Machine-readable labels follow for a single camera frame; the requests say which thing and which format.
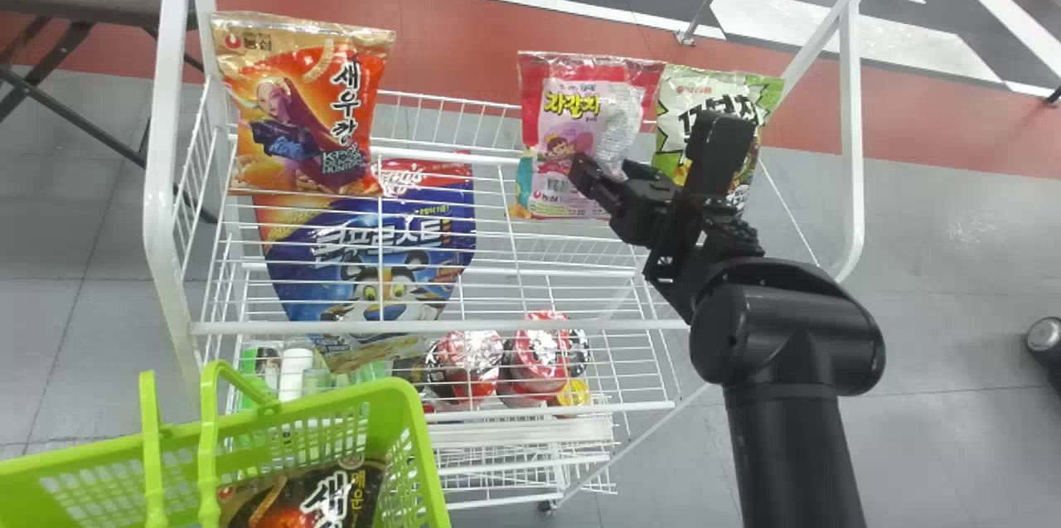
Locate black snack packet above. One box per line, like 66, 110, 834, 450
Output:
219, 457, 391, 528

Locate white wire rack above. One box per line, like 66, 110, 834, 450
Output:
142, 0, 913, 513

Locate pink snack packet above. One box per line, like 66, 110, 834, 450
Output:
509, 51, 667, 222

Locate red noodle cup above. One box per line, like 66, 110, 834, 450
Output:
500, 310, 592, 406
424, 330, 505, 413

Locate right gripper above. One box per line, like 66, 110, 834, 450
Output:
567, 153, 694, 252

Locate orange snack packet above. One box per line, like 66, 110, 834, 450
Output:
210, 10, 397, 198

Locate blue cereal bag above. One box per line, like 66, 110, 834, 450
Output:
252, 156, 478, 349

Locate white bottle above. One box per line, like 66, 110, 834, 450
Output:
277, 347, 316, 403

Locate green basket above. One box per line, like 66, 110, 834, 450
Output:
0, 359, 453, 528

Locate yellow can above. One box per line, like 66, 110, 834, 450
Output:
555, 378, 593, 409

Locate green snack packet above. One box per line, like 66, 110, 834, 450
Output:
650, 63, 786, 214

